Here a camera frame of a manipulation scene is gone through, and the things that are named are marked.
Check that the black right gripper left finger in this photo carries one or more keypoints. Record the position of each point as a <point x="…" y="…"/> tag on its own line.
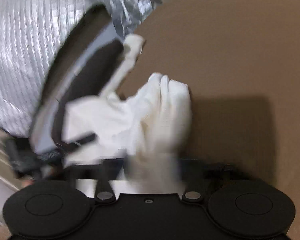
<point x="108" y="170"/>

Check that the white baby garment green trim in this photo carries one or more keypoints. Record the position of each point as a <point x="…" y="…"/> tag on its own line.
<point x="148" y="129"/>

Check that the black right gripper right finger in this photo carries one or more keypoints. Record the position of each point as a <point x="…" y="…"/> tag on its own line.
<point x="191" y="176"/>

